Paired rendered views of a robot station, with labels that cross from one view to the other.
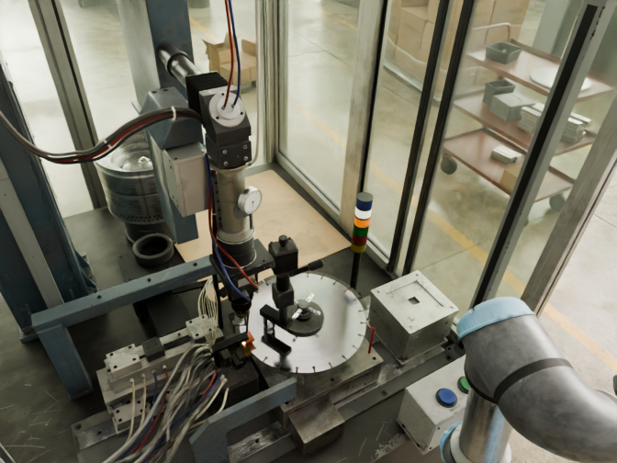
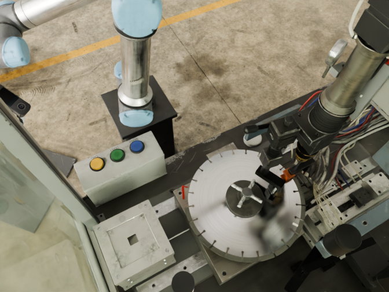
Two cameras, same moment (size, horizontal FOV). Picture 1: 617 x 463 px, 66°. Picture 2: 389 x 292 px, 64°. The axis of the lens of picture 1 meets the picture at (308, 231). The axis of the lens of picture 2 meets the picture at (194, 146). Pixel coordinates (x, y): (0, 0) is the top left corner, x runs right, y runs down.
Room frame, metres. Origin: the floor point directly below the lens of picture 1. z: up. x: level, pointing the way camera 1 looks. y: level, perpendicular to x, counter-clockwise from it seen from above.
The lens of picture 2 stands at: (1.15, -0.13, 1.82)
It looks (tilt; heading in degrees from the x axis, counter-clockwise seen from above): 60 degrees down; 182
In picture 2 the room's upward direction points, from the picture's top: 1 degrees clockwise
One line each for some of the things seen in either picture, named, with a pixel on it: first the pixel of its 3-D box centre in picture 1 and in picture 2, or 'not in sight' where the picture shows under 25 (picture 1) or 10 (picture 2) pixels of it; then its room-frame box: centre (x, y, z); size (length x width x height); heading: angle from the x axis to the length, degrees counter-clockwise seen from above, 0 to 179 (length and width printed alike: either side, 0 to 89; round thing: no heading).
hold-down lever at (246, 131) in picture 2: (302, 263); (262, 132); (0.74, 0.01, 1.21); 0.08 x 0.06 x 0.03; 122
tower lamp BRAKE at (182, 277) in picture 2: (364, 200); (183, 284); (1.07, -0.15, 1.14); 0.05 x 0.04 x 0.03; 32
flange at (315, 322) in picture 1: (302, 314); (245, 197); (0.81, 0.00, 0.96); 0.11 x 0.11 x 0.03
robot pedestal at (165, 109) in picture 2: not in sight; (148, 147); (0.34, -0.41, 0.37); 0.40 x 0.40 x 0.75; 32
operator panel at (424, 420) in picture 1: (456, 397); (123, 168); (0.68, -0.40, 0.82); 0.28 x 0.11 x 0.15; 122
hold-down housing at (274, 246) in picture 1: (283, 272); (277, 142); (0.75, 0.05, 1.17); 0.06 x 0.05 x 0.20; 113
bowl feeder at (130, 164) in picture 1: (151, 191); not in sight; (1.37, 0.56, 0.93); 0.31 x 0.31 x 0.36
